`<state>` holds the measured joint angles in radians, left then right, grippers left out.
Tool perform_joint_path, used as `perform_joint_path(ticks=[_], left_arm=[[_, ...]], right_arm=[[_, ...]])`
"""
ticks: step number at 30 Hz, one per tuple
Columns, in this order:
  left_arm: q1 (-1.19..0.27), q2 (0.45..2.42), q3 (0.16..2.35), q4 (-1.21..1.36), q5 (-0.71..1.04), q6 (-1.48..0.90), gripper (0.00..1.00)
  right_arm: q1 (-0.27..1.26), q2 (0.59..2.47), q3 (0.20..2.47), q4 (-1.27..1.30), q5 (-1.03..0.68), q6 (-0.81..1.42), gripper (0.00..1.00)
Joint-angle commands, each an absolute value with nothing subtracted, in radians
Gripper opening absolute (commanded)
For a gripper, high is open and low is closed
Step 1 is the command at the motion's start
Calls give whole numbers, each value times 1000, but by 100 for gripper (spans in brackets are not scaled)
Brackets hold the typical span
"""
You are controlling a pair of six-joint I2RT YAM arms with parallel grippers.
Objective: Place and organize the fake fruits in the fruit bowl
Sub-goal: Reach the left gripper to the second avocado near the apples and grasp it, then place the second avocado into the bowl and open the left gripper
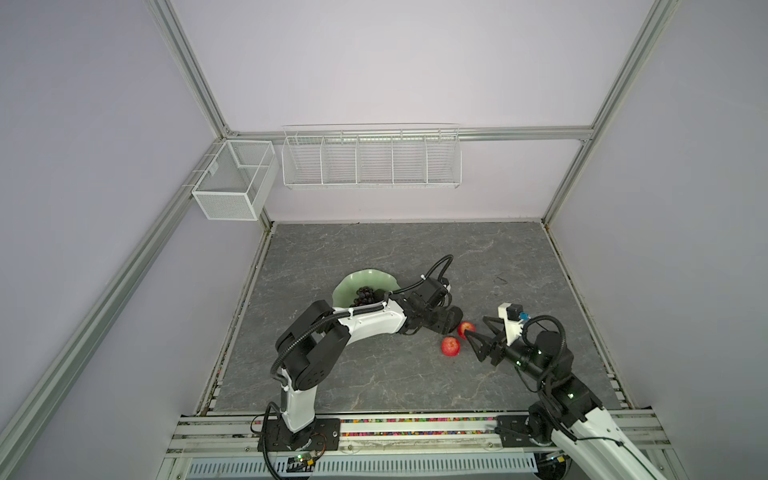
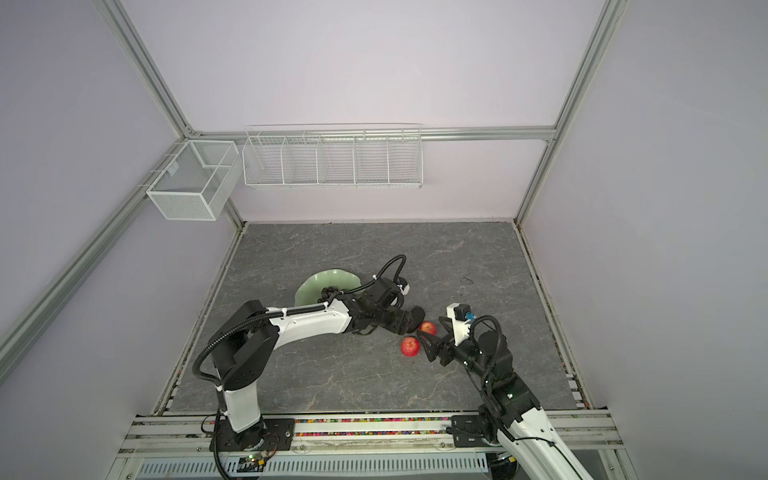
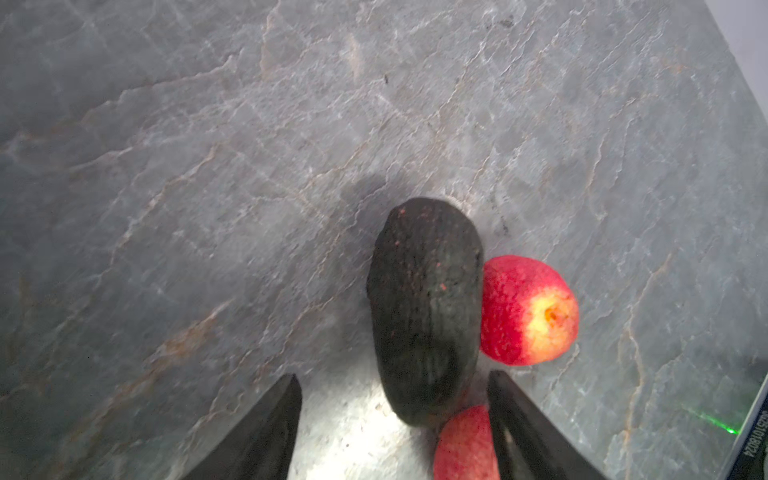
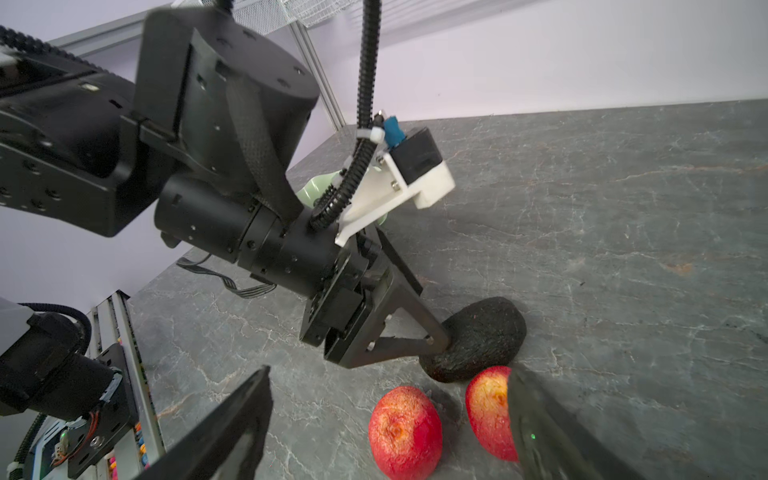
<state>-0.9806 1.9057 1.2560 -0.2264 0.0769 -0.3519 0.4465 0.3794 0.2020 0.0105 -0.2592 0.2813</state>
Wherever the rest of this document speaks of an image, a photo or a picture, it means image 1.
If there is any red apple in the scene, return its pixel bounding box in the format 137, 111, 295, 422
457, 321, 476, 340
441, 336, 461, 357

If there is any dark purple grape bunch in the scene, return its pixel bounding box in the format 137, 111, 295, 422
351, 286, 379, 308

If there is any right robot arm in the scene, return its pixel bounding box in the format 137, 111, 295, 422
465, 312, 664, 479

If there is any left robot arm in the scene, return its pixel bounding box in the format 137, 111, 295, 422
270, 254, 463, 434

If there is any light green wavy bowl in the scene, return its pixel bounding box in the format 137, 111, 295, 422
332, 269, 400, 308

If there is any colourful bead strip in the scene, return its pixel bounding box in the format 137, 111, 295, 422
340, 415, 498, 438

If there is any white mesh box basket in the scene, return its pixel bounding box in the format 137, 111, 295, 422
192, 140, 279, 221

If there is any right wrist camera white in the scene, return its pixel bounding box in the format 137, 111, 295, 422
497, 302, 529, 346

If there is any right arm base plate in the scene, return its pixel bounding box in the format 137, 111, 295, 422
494, 413, 553, 448

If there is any white wire wall rack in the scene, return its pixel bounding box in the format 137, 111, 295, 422
281, 123, 463, 189

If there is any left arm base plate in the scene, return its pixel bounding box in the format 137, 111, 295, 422
258, 417, 341, 453

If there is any white slotted cable duct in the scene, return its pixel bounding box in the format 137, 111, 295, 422
182, 452, 538, 479

